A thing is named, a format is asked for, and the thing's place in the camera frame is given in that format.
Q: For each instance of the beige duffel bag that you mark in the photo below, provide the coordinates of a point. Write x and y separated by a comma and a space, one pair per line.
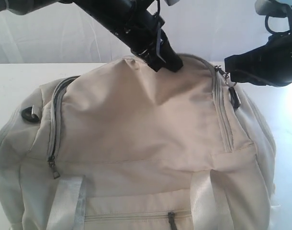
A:
125, 148

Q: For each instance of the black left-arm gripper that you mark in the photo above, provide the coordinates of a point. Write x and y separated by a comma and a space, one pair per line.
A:
142, 32

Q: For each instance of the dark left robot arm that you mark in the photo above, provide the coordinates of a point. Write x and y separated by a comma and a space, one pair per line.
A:
56, 31

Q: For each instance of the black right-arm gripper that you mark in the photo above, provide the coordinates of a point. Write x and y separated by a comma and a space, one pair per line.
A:
272, 64

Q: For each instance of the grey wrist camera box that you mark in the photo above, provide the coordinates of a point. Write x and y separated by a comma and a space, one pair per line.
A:
270, 8

